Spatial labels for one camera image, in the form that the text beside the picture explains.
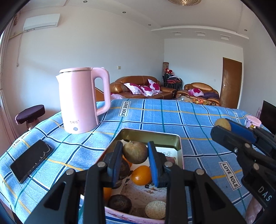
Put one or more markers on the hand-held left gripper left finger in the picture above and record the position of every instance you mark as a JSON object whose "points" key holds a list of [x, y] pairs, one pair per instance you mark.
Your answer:
{"points": [[114, 165]]}

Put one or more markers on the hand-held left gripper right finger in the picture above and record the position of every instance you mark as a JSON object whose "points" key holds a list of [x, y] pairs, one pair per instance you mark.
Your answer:
{"points": [[154, 168]]}

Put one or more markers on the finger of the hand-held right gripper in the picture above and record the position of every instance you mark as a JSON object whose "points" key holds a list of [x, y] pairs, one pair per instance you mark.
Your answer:
{"points": [[224, 135], [241, 131]]}

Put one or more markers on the tan kiwi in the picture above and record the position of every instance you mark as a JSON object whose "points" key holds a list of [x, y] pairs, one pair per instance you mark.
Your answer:
{"points": [[222, 123]]}

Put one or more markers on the orange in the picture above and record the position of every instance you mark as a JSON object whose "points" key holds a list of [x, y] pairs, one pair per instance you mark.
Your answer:
{"points": [[129, 163], [141, 174], [107, 192]]}

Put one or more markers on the brown kiwi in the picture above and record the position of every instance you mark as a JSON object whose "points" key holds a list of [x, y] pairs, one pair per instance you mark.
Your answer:
{"points": [[134, 151]]}

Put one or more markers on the pink tin box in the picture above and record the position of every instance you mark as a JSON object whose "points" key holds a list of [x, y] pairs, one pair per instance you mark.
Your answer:
{"points": [[151, 140]]}

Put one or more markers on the dark mangosteen with sticker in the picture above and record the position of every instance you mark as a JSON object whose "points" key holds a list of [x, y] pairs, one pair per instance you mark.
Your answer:
{"points": [[119, 203]]}

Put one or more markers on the person's right hand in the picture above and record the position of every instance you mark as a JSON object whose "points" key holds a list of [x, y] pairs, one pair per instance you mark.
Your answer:
{"points": [[254, 212]]}

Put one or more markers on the pink cartoon cup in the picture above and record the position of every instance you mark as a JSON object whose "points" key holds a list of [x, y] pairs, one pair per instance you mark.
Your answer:
{"points": [[251, 121]]}

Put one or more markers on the printed paper leaflet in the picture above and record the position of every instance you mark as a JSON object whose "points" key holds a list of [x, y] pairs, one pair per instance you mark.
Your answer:
{"points": [[167, 154]]}

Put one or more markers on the black television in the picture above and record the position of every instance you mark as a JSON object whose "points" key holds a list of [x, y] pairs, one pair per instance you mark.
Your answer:
{"points": [[268, 114]]}

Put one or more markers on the purple blanket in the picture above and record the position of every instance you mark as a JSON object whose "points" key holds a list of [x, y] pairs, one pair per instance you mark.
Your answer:
{"points": [[211, 94]]}

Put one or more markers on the cluttered coffee table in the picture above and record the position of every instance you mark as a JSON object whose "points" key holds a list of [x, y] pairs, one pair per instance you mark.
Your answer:
{"points": [[196, 100]]}

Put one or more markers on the brown wooden door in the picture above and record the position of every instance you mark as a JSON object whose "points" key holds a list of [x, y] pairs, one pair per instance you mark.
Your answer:
{"points": [[230, 84]]}

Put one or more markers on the white magenta floral pillow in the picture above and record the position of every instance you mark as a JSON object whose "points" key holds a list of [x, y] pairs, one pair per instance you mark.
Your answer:
{"points": [[148, 90], [154, 85], [133, 88], [195, 92]]}

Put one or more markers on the blue plaid tablecloth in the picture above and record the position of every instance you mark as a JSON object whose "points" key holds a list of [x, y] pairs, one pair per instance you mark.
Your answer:
{"points": [[161, 116]]}

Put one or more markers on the brown leather armchair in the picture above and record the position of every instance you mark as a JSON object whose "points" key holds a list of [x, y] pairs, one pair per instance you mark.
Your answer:
{"points": [[200, 86], [100, 94]]}

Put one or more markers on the pink cloth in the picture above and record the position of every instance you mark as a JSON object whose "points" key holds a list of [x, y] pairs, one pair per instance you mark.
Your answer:
{"points": [[116, 96]]}

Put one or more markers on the stacked dark chairs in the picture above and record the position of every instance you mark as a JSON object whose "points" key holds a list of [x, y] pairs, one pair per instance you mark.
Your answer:
{"points": [[172, 81]]}

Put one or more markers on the pink electric kettle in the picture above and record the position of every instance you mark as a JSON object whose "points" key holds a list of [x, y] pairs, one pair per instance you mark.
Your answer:
{"points": [[75, 101]]}

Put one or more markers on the black smartphone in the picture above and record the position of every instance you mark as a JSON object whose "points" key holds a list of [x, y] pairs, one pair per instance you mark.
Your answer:
{"points": [[30, 160]]}

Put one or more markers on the red flower bunch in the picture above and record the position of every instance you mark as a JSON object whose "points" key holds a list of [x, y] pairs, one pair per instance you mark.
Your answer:
{"points": [[169, 70]]}

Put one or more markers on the brown leather sofa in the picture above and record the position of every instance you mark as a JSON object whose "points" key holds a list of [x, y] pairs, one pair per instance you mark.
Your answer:
{"points": [[133, 79]]}

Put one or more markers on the tall patterned vase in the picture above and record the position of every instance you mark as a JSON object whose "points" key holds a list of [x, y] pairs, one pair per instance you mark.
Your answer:
{"points": [[165, 67]]}

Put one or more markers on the purple cushioned stool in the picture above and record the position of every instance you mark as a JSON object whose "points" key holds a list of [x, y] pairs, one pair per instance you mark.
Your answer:
{"points": [[29, 114]]}

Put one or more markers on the golden ceiling lamp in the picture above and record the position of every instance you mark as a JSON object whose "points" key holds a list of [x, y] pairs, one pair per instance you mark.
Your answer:
{"points": [[184, 1]]}

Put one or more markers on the white air conditioner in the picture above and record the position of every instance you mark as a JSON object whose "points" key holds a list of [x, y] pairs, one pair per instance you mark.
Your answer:
{"points": [[41, 21]]}

